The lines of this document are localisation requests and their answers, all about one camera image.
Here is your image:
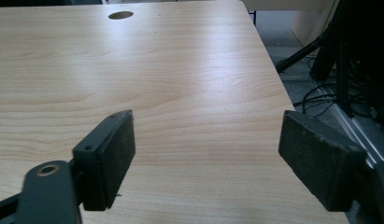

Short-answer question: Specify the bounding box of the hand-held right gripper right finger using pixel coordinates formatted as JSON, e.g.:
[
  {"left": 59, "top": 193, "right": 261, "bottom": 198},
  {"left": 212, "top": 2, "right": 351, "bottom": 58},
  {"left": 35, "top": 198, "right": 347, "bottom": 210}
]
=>
[{"left": 277, "top": 109, "right": 368, "bottom": 213}]

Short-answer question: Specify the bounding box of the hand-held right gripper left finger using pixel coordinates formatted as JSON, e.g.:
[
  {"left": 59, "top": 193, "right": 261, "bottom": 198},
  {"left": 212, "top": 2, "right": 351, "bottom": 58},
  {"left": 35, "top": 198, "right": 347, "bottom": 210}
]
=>
[{"left": 72, "top": 109, "right": 136, "bottom": 212}]

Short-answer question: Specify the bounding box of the black metal stand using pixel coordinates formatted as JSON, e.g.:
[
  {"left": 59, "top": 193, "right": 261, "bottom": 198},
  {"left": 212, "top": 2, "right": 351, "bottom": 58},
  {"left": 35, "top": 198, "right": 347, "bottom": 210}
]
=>
[{"left": 275, "top": 0, "right": 384, "bottom": 125}]

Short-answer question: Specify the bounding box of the aluminium rail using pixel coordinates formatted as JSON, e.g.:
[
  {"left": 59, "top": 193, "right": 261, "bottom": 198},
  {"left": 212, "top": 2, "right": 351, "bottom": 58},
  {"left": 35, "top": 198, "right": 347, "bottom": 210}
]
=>
[{"left": 315, "top": 86, "right": 384, "bottom": 170}]

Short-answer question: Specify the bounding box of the black cable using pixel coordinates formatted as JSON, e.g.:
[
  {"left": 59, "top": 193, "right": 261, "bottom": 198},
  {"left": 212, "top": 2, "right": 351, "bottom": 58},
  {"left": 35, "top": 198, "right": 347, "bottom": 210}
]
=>
[{"left": 292, "top": 83, "right": 368, "bottom": 118}]

